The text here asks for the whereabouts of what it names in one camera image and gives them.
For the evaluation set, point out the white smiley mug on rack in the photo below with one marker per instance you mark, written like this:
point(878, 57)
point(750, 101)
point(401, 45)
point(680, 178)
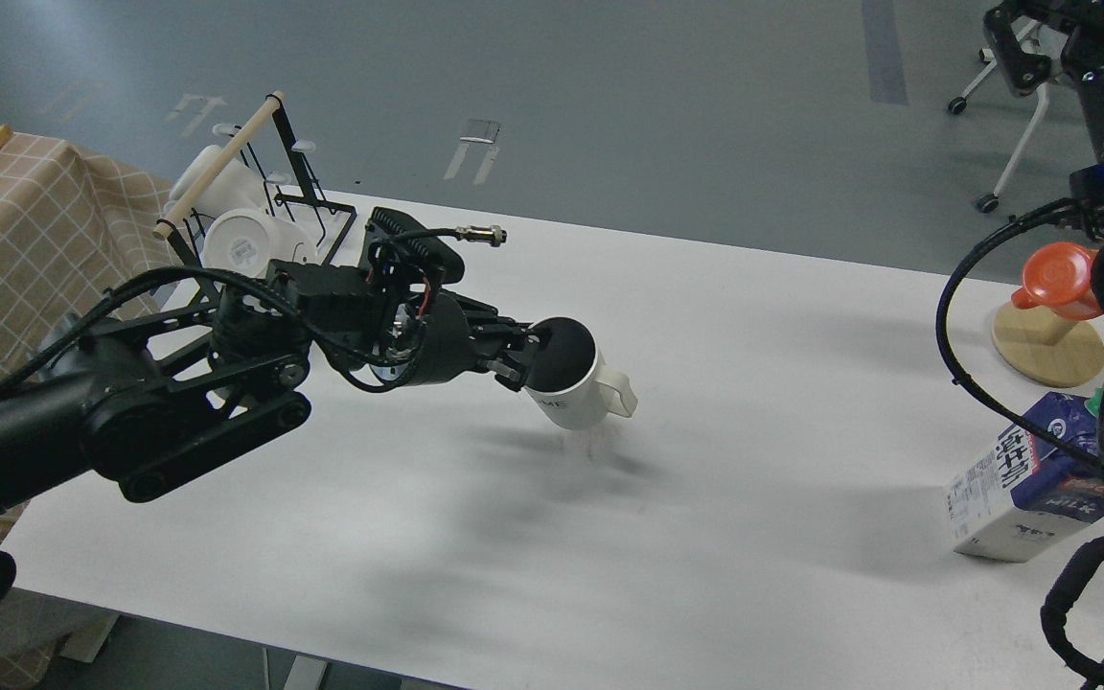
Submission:
point(247, 240)

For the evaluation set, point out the orange cup on stand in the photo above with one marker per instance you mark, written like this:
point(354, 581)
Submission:
point(1058, 277)

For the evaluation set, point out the white mug behind on rack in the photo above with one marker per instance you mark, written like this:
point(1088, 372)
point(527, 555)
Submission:
point(235, 187)

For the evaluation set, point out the black wire cup rack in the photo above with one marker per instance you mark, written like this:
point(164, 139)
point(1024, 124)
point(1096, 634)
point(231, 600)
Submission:
point(266, 142)

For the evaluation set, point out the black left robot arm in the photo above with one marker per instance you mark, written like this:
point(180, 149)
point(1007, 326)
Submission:
point(185, 368)

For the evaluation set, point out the wooden cup stand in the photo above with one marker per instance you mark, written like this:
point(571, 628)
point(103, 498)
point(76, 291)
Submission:
point(1043, 347)

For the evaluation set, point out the blue white milk carton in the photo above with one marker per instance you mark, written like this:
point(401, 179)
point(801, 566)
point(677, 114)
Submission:
point(1021, 497)

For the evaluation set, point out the checkered tablecloth side table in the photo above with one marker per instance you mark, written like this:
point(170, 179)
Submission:
point(73, 222)

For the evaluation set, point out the white mug dark interior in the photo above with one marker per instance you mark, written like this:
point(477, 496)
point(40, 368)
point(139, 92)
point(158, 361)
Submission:
point(570, 381)

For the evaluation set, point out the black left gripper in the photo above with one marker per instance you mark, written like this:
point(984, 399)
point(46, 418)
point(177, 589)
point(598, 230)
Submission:
point(463, 335)

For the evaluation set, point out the white office chair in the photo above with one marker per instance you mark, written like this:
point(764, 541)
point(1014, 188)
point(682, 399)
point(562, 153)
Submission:
point(1007, 111)

